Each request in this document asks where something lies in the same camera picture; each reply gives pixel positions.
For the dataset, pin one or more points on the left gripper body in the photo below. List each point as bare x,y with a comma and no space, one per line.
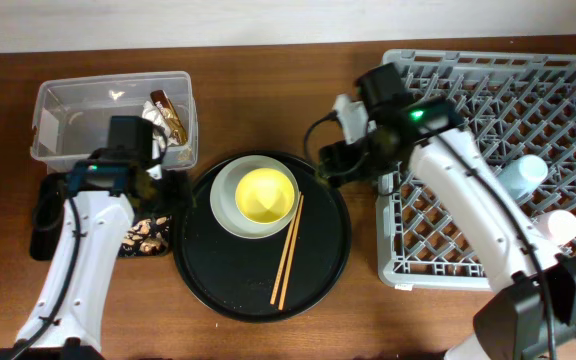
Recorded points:
175,194

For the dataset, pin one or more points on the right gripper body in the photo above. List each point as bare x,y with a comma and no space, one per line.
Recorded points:
367,156

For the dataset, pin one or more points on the brown food scraps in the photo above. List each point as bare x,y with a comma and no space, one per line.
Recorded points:
149,237

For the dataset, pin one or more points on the gold foil wrapper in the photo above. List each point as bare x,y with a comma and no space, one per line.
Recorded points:
172,121

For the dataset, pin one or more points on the grey round plate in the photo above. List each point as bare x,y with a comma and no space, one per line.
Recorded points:
222,197

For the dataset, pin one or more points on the yellow bowl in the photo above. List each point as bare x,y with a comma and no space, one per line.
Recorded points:
264,195

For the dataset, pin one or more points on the white tissue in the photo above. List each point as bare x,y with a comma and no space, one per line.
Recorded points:
152,114

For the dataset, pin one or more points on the wooden chopstick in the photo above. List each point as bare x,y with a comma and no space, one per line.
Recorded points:
277,287
291,251

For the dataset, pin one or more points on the blue plastic cup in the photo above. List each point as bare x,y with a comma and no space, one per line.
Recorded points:
523,176

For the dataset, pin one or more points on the pink plastic cup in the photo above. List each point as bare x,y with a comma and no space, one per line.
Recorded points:
558,226

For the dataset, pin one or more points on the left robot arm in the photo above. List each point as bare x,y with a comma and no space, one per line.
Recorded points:
105,195

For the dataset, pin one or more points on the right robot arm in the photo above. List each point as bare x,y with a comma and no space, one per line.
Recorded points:
534,307

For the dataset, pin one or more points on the clear plastic waste bin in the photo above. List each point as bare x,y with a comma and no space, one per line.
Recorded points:
71,116

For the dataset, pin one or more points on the grey dishwasher rack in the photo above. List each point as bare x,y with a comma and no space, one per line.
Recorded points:
514,104

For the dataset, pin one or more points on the black rectangular tray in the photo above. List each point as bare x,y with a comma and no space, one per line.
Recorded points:
48,212

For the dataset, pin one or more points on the round black serving tray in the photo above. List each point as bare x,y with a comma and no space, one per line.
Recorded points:
235,276

